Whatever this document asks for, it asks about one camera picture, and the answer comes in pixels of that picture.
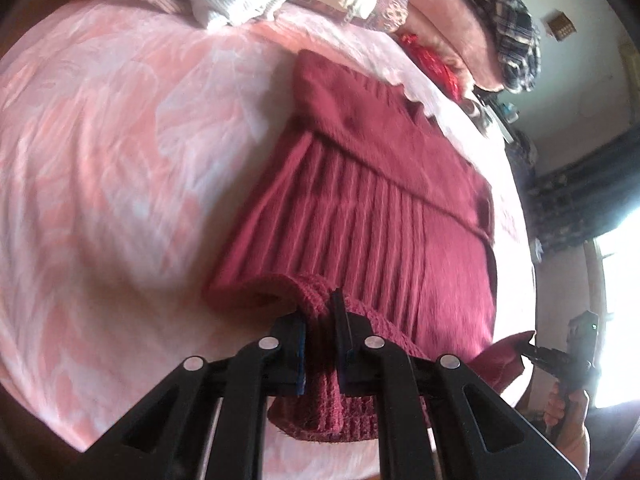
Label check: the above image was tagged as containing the dark red knit sweater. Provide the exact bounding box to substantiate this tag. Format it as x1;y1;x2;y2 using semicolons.
206;50;524;442

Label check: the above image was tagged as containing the person's right hand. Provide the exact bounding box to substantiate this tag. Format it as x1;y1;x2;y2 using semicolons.
544;382;590;446

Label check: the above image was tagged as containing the red shiny cloth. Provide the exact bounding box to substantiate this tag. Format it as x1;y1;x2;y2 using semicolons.
397;34;463;104

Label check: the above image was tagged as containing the pink leaf-pattern bed blanket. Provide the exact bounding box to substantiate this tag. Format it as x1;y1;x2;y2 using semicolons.
1;0;536;479

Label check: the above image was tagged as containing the floral patterned cushion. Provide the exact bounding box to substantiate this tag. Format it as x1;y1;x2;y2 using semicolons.
363;0;408;34

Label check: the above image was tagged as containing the folded pink blankets stack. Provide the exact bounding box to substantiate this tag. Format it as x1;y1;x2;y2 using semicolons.
397;0;504;93

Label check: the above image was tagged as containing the plaid black white cloth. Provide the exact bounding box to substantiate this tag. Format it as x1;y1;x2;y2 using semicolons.
468;0;541;93

